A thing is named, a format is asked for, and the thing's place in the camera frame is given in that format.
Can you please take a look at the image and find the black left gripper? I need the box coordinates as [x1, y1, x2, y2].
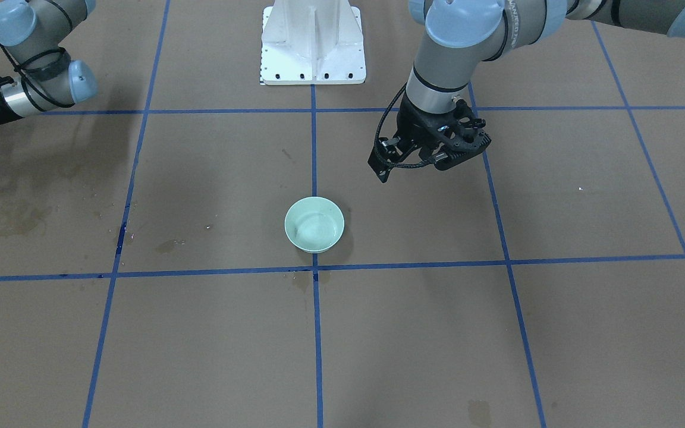
[367, 95, 450, 182]

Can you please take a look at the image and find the mint green ceramic bowl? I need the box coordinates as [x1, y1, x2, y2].
[284, 197, 345, 254]

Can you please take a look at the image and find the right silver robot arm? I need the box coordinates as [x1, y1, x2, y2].
[0, 1, 98, 125]

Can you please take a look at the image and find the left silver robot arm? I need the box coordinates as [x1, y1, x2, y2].
[369, 1, 685, 182]

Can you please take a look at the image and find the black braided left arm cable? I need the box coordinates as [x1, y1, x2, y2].
[373, 83, 438, 170]

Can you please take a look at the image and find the white pedestal column base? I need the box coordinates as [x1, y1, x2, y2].
[259, 1, 367, 85]

